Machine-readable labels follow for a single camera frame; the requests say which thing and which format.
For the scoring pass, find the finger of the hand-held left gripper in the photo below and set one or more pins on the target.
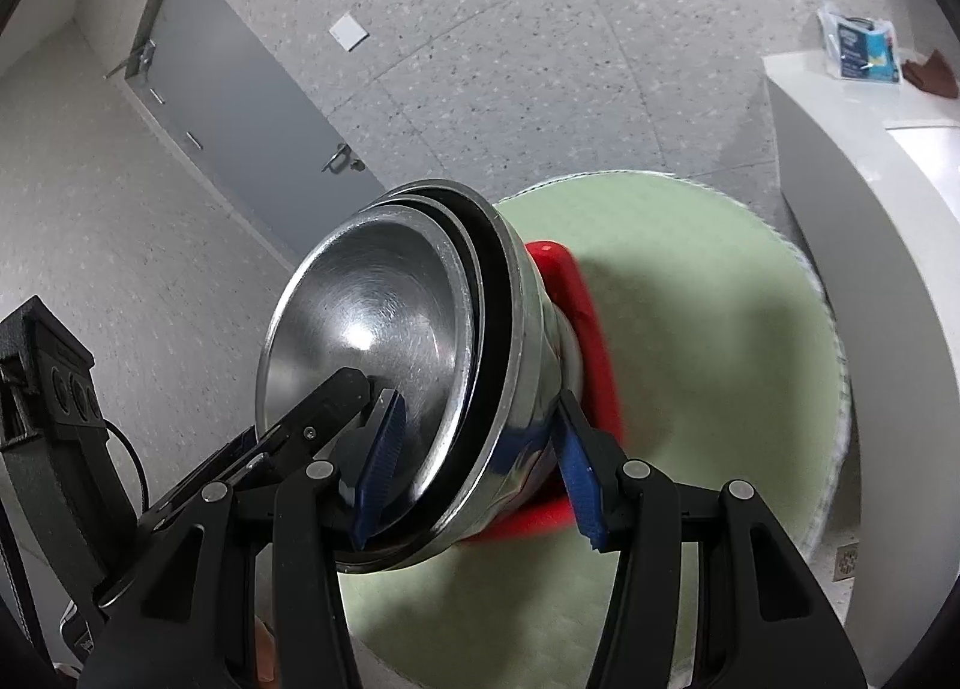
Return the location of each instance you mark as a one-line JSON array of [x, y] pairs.
[[315, 411]]

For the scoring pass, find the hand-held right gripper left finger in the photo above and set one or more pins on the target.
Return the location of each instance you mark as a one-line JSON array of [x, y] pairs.
[[381, 464]]

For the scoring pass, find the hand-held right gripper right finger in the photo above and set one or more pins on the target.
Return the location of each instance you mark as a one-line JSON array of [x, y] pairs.
[[581, 486]]

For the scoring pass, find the small steel bowl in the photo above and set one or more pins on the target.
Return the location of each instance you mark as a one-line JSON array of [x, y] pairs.
[[360, 314]]

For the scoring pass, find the large steel bowl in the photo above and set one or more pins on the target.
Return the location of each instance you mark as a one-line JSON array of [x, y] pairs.
[[532, 389]]

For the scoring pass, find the red plastic basin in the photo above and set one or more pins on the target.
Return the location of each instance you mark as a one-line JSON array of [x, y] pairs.
[[592, 329]]

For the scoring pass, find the medium steel bowl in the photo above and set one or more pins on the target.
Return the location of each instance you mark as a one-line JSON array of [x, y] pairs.
[[491, 329]]

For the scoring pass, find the round pale green table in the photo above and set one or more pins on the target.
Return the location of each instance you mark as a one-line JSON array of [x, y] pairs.
[[712, 374]]

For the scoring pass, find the white lace tablecloth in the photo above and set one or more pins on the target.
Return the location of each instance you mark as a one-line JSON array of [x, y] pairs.
[[841, 419]]

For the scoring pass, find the square floor drain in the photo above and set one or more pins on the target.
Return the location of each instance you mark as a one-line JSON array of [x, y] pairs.
[[846, 561]]

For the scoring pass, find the metal door closer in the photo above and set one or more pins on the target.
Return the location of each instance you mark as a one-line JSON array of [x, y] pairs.
[[139, 59]]

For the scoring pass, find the grey door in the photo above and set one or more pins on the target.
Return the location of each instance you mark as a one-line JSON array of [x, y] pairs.
[[225, 81]]

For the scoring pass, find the white vanity counter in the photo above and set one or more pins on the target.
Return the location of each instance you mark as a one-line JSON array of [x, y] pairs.
[[862, 246]]

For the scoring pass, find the white sink basin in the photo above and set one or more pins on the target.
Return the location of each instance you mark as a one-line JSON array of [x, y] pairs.
[[930, 156]]

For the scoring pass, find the blue tissue pack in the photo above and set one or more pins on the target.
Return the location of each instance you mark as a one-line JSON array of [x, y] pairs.
[[862, 47]]

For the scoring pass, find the brown cloth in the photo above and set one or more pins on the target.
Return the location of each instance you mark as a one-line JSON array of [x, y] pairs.
[[934, 75]]

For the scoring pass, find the white light switch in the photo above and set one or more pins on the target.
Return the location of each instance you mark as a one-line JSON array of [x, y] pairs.
[[348, 32]]

